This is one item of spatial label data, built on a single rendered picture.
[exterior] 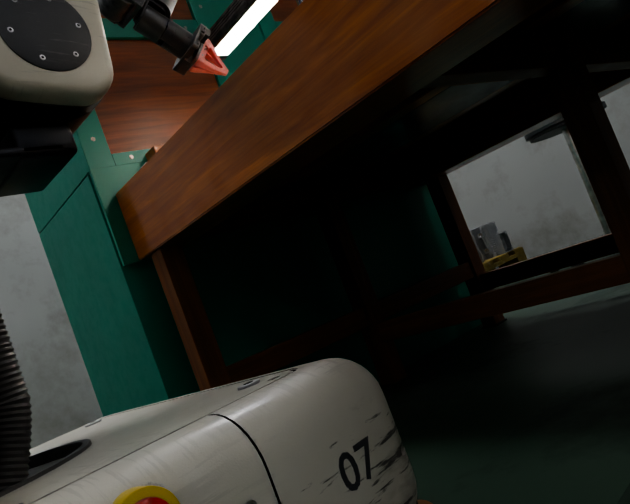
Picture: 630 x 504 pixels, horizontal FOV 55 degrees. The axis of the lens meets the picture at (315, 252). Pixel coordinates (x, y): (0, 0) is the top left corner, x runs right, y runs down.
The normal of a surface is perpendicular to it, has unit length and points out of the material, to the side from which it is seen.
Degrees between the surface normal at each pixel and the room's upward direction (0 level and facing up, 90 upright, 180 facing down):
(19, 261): 90
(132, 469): 28
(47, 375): 90
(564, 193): 90
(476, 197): 90
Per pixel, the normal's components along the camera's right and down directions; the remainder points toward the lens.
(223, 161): -0.73, 0.23
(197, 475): 0.40, -0.70
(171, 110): 0.59, -0.28
